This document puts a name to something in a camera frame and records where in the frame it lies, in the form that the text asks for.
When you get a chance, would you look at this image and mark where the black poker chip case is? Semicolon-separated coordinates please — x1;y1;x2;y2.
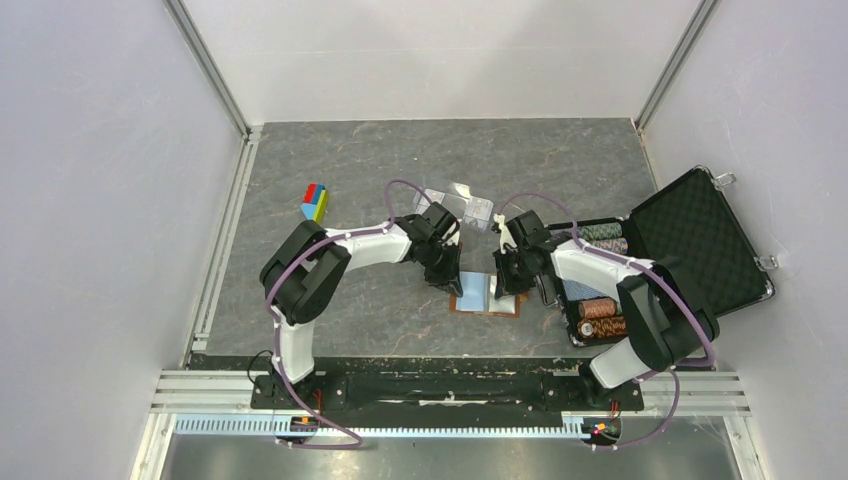
534;166;776;347

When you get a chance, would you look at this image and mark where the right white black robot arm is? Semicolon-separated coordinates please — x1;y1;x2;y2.
492;211;719;408

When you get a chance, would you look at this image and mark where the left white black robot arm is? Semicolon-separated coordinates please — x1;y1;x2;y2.
260;202;463;408

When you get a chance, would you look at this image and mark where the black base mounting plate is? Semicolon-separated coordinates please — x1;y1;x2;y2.
250;357;645;429

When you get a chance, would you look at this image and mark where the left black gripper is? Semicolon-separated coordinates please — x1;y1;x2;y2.
420;240;461;298

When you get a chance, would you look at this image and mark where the green poker chip roll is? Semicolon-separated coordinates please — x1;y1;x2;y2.
577;222;624;241

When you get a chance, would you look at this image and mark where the orange brown poker chip roll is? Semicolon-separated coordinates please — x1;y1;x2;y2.
578;298;620;319

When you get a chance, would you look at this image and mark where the multicoloured block toy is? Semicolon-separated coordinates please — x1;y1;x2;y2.
300;183;329;224

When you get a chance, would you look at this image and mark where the white slotted cable duct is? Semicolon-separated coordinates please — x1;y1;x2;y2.
174;414;590;440

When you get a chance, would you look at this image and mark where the brown leather card holder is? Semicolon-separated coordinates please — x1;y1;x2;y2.
449;271;528;318

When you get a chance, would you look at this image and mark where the blue patterned card deck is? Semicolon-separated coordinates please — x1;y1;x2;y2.
562;280;607;302

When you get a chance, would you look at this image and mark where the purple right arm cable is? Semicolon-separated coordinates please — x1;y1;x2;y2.
493;192;718;452

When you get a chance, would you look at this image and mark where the clear plastic card sleeve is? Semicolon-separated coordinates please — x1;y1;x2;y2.
422;178;496;232

